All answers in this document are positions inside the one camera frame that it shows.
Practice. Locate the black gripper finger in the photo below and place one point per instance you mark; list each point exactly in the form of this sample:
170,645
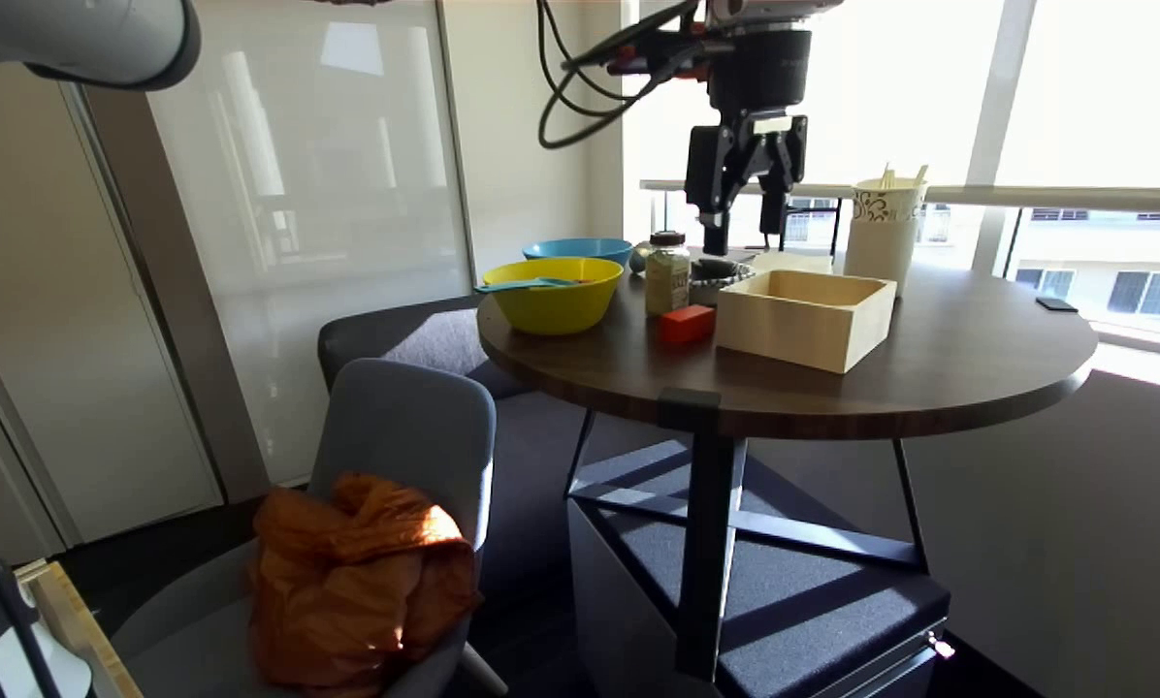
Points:
788,166
710,178

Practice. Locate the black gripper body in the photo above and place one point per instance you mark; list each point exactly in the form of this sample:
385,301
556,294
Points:
759,71

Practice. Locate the brown cardboard box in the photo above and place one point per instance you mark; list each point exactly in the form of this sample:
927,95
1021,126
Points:
795,337

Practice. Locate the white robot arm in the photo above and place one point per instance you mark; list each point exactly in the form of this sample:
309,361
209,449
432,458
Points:
73,32

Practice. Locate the small black bowl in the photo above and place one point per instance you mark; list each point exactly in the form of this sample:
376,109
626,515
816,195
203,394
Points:
713,271

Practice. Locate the blue bowl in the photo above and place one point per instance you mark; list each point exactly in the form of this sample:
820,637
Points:
578,248

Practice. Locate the yellow bowl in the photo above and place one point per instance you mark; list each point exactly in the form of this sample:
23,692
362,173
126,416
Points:
561,312

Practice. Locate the glass jar black lid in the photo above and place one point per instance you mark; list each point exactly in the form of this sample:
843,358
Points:
668,276

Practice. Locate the white printed cup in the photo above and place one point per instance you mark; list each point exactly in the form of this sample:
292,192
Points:
882,239

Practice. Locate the wooden utensil in cup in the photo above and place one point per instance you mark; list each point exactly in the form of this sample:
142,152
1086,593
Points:
919,174

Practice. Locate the orange block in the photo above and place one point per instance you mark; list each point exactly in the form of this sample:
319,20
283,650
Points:
689,325

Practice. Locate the teal spoon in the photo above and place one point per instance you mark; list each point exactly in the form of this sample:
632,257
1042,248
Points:
522,283

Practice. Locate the round dark wooden table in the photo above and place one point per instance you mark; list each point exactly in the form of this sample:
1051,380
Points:
977,350

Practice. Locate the small flat black object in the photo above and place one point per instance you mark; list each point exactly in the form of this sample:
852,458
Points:
1056,306

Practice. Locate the dark grey sofa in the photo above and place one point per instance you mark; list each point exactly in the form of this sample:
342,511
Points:
1068,544
385,337

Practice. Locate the grey chair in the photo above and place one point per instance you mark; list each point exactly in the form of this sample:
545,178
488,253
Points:
403,426

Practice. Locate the white cabinet dark cushion top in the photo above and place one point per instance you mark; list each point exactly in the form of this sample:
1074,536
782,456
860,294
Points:
795,604

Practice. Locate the orange cloth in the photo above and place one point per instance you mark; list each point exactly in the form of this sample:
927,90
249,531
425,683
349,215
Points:
345,584

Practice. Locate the light wooden board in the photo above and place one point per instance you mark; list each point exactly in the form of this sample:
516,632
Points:
77,632

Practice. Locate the black metal frame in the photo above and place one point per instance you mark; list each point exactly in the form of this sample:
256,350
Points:
813,208

